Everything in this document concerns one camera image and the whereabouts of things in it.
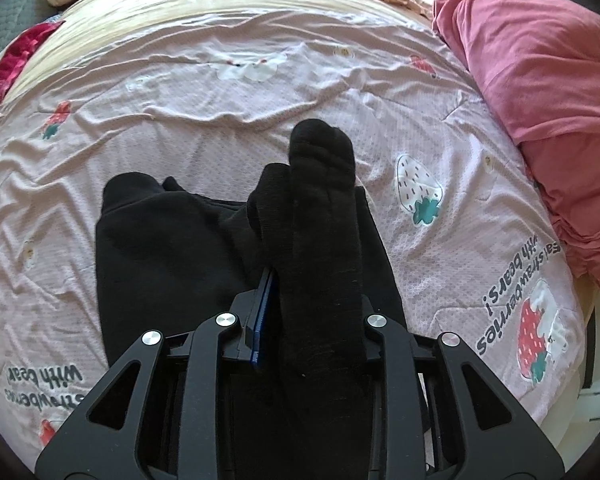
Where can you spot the black sweater with orange cuffs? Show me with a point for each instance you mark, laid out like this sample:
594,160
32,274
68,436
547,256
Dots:
180,240

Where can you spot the pink strawberry printed blanket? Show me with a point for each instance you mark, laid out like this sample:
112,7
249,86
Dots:
230,110

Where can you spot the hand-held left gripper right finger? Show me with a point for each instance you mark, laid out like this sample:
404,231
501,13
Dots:
380,335

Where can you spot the red cloth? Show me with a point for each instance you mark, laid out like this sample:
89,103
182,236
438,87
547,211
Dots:
15,60

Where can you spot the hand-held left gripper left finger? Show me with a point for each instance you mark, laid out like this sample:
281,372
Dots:
261,320

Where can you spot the pink quilt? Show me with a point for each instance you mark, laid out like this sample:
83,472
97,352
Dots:
545,85

